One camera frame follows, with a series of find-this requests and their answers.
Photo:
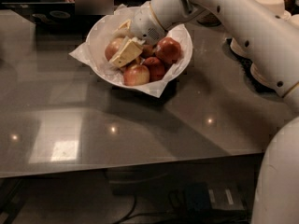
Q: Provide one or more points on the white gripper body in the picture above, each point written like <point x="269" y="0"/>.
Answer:
<point x="145" y="25"/>

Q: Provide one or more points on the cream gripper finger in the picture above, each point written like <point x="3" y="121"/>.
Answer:
<point x="130" y="49"/>
<point x="123" y="30"/>

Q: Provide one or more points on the yellowish apple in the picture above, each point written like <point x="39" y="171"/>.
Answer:
<point x="113" y="47"/>

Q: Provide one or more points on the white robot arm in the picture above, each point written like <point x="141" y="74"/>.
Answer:
<point x="273" y="45"/>

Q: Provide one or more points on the pink-yellow apple front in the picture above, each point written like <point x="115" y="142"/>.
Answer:
<point x="136" y="74"/>

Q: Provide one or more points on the small red apple centre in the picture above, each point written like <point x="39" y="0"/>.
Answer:
<point x="156" y="68"/>

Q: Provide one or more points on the red apple right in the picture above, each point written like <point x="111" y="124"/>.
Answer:
<point x="168" y="50"/>

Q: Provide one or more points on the white paper bowl stack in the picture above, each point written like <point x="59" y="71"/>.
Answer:
<point x="277" y="7"/>

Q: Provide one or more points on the white paper liner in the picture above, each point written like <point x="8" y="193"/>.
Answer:
<point x="93" y="53"/>

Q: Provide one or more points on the glass jar with granola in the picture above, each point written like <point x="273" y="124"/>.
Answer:
<point x="209" y="20"/>

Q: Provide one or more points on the black laptop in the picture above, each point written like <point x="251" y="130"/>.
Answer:
<point x="53" y="15"/>

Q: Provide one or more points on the paper plate stack back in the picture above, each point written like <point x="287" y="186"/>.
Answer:
<point x="237" y="49"/>

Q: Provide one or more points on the paper plate stack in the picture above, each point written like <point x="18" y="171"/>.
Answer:
<point x="259" y="77"/>
<point x="237" y="49"/>

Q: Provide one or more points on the paper plate stack front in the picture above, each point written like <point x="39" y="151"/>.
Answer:
<point x="259" y="77"/>

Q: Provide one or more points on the dark box under table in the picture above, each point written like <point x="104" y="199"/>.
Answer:
<point x="203" y="197"/>

